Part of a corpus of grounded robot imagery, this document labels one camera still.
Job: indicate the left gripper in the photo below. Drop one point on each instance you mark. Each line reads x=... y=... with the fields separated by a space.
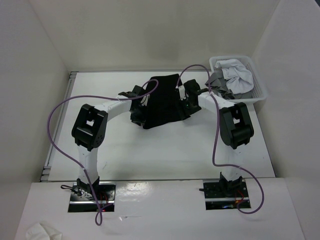
x=141 y=119

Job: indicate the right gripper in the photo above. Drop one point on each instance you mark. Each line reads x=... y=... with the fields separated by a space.
x=190 y=112

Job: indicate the black skirt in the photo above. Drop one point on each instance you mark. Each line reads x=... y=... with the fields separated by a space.
x=163 y=105

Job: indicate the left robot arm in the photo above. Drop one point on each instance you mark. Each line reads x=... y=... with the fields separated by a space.
x=89 y=132

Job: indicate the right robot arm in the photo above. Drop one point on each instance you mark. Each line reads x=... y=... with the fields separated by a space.
x=233 y=129

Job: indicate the grey skirt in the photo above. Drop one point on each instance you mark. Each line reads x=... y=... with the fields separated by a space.
x=219 y=86

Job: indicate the white skirt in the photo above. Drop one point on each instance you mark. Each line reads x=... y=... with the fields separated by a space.
x=239 y=80

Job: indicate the white plastic laundry basket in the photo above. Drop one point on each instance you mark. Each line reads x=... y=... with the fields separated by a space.
x=259 y=92

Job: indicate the white crumpled cloth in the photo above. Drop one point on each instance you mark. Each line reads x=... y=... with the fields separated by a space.
x=42 y=231

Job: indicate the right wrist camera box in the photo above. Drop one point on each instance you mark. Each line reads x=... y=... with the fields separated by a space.
x=181 y=92

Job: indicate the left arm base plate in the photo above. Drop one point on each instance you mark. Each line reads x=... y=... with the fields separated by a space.
x=83 y=202

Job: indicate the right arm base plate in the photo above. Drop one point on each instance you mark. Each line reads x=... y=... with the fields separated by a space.
x=216 y=199

